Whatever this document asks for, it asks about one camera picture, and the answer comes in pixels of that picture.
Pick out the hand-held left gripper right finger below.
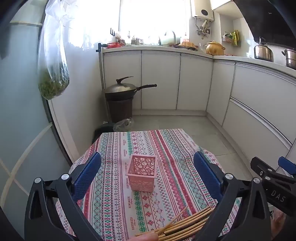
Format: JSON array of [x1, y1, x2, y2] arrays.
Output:
[[193, 151, 272, 241]]

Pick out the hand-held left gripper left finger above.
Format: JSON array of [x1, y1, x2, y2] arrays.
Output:
[[24, 152, 102, 241]]

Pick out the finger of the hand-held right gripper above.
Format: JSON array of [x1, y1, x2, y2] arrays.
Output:
[[277, 156, 296, 178], [250, 157, 279, 184]]

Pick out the bundle of bamboo chopsticks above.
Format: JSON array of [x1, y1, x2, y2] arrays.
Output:
[[135, 205, 214, 241]]

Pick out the pink plastic basket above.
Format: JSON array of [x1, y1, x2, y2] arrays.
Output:
[[126, 155, 158, 193]]

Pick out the person's right hand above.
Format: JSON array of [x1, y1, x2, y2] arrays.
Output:
[[269, 207, 289, 241]]

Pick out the dark bag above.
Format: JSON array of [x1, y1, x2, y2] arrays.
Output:
[[92, 122, 116, 144]]

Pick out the patterned striped tablecloth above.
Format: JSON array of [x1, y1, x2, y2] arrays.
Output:
[[55, 128, 243, 241]]

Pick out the clear crumpled plastic bag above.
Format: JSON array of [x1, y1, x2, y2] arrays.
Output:
[[113, 117, 135, 132]]

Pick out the brown plastic bin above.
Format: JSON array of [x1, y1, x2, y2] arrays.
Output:
[[106, 96, 134, 124]]

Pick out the glass door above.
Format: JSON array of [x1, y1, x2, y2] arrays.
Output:
[[0, 0, 73, 241]]

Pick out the black wok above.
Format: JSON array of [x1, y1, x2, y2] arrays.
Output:
[[104, 84, 158, 101]]

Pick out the wok lid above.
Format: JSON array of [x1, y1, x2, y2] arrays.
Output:
[[105, 76, 137, 93]]

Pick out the hanging plastic bag of greens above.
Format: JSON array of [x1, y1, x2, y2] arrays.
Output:
[[37, 0, 93, 100]]

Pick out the white kitchen cabinet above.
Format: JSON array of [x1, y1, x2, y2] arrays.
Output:
[[99, 44, 296, 174]]

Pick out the steel stock pot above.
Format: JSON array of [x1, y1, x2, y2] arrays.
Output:
[[281, 48, 296, 69]]

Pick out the steel kettle pot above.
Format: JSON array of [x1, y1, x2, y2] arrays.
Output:
[[254, 37, 275, 62]]

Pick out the yellow clay pot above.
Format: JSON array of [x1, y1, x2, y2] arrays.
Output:
[[205, 41, 226, 56]]

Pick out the woven basket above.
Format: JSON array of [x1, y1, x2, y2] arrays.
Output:
[[180, 39, 197, 50]]

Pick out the group of small bottles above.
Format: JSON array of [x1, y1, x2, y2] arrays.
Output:
[[126, 32, 142, 46]]

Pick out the metal faucet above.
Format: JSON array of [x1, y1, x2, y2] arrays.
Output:
[[165, 30, 177, 46]]

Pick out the black range hood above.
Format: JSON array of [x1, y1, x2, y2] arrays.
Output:
[[232, 0, 296, 45]]

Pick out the water heater pipes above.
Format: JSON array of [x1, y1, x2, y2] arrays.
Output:
[[195, 17, 212, 37]]

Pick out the white water heater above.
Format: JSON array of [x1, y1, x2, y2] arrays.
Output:
[[191, 0, 214, 18]]

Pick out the bright window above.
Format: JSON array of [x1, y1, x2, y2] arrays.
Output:
[[88, 0, 192, 45]]

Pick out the wall rack with packets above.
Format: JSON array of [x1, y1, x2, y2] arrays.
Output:
[[221, 30, 241, 47]]

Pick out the white wall cabinet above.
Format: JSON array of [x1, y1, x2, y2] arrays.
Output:
[[209, 0, 234, 11]]

